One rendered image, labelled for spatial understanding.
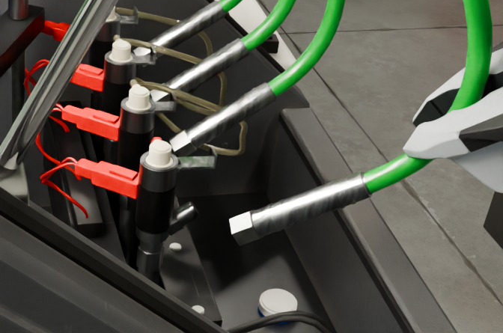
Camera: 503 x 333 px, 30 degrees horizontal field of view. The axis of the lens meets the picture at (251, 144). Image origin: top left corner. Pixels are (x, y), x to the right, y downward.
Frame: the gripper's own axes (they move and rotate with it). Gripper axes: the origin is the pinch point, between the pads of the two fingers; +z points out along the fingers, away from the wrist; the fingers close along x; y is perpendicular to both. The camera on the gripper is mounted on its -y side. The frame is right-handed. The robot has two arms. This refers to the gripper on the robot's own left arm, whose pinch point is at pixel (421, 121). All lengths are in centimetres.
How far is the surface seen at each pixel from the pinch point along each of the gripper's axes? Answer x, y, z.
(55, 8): 22.6, -15.1, 39.9
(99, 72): 12.6, -9.9, 31.1
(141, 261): -2.5, 0.4, 26.7
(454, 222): 138, 114, 105
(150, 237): -2.2, -1.1, 23.9
